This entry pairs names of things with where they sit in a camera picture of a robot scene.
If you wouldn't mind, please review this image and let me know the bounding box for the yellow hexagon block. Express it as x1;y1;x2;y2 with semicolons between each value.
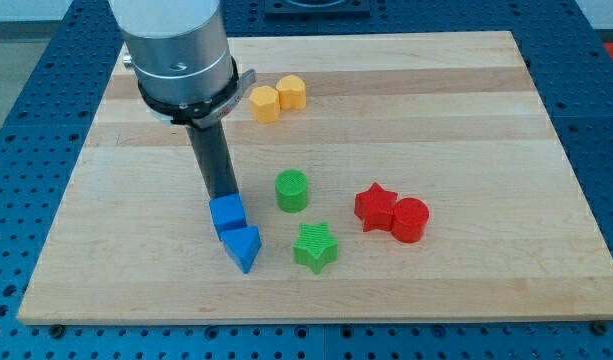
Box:
249;86;281;124

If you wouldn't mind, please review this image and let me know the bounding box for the green cylinder block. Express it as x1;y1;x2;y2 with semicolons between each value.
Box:
275;169;309;213

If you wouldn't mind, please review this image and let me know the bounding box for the red star block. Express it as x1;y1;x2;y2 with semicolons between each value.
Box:
354;182;398;232

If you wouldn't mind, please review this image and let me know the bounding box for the blue triangle block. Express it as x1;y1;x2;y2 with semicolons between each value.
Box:
220;226;262;274

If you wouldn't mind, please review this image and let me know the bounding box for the blue cube block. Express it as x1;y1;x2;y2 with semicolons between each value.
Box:
209;193;248;241

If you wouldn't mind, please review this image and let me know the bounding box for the wooden board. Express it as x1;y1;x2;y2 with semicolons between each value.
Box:
17;31;613;325

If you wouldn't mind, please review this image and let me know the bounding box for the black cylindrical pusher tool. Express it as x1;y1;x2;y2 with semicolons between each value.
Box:
186;122;238;199

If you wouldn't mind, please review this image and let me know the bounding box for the green star block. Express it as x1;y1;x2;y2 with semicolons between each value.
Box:
293;222;338;274

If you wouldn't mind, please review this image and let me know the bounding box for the yellow heart block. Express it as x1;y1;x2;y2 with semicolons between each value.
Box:
276;75;307;110

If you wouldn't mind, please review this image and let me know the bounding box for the red cylinder block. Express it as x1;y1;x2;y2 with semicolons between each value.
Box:
391;198;430;243

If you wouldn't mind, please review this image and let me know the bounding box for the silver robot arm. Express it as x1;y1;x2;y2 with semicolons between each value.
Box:
109;0;256;129

